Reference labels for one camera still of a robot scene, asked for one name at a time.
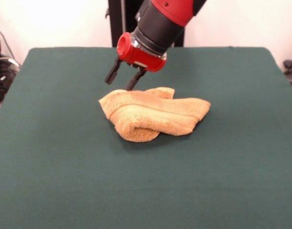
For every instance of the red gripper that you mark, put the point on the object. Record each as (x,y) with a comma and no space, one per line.
(141,57)

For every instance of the tan terry towel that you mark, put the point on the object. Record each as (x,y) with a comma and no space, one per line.
(160,114)

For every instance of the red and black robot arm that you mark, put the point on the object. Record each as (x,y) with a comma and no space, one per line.
(164,26)

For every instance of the dark green table cloth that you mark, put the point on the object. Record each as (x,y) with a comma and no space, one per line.
(88,167)

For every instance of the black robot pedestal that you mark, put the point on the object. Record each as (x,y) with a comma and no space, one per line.
(117,23)

